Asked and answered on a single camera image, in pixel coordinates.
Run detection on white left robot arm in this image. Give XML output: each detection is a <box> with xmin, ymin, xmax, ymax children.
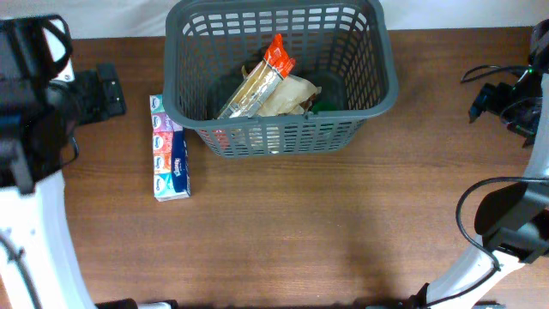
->
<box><xmin>1</xmin><ymin>15</ymin><xmax>127</xmax><ymax>308</ymax></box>

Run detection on grey plastic basket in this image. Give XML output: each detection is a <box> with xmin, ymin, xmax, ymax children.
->
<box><xmin>163</xmin><ymin>0</ymin><xmax>398</xmax><ymax>158</ymax></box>

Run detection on green lid jar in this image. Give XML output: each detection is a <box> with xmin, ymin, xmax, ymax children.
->
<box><xmin>311</xmin><ymin>100</ymin><xmax>339</xmax><ymax>114</ymax></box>

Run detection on Kleenex tissue multipack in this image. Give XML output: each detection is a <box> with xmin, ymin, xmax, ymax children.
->
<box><xmin>149</xmin><ymin>94</ymin><xmax>190</xmax><ymax>202</ymax></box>

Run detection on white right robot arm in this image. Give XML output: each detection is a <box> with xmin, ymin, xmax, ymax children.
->
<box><xmin>404</xmin><ymin>21</ymin><xmax>548</xmax><ymax>308</ymax></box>

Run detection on beige grain bag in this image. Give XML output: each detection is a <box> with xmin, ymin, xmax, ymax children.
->
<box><xmin>239</xmin><ymin>64</ymin><xmax>322</xmax><ymax>154</ymax></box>

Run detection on spaghetti packet red ends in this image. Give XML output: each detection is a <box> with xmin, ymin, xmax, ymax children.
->
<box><xmin>217</xmin><ymin>33</ymin><xmax>296</xmax><ymax>119</ymax></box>

